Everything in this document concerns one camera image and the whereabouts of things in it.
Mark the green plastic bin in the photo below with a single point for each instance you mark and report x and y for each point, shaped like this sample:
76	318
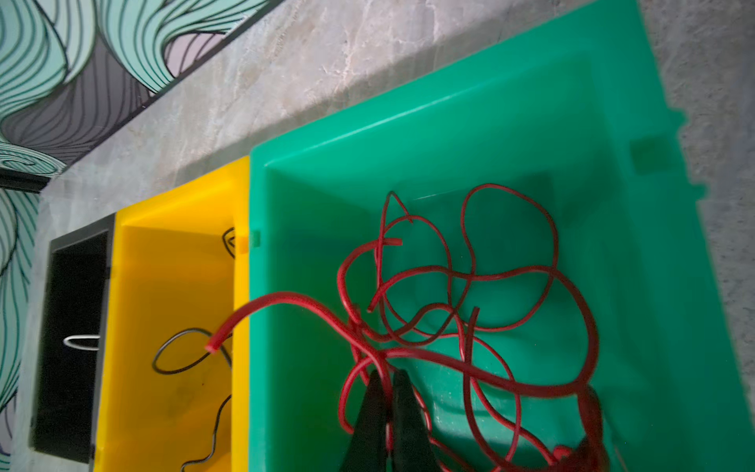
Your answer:
573	115

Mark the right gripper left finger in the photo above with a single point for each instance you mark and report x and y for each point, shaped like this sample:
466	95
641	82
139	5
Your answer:
367	450

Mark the yellow plastic bin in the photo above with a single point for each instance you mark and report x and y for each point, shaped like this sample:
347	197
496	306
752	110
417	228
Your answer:
177	273

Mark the black plastic bin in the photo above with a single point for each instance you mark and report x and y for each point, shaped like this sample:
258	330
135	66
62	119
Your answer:
67	388

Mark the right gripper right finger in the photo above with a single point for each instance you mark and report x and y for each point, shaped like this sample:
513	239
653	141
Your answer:
411	446

